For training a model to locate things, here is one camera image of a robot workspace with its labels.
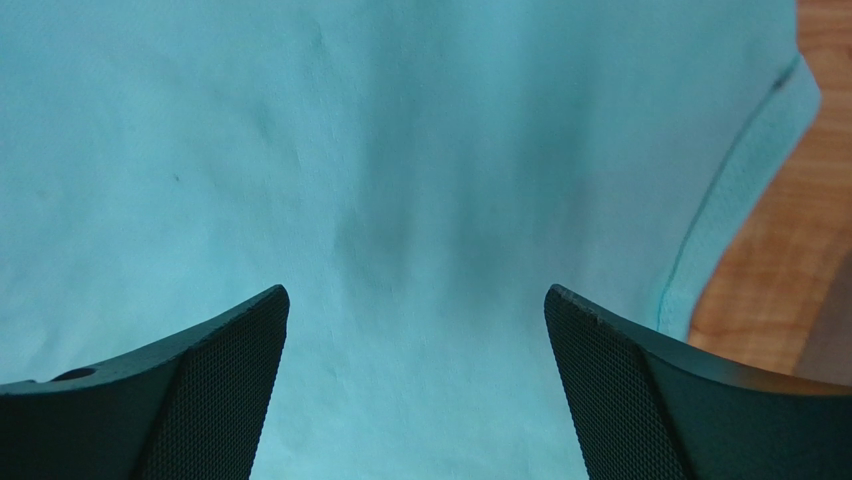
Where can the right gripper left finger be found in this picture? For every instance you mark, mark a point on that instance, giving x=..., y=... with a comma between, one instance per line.
x=189, y=406

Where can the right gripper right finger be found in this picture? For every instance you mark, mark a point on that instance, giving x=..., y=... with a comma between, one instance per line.
x=647, y=406

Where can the mint green t shirt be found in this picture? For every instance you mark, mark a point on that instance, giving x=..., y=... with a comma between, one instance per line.
x=417, y=174

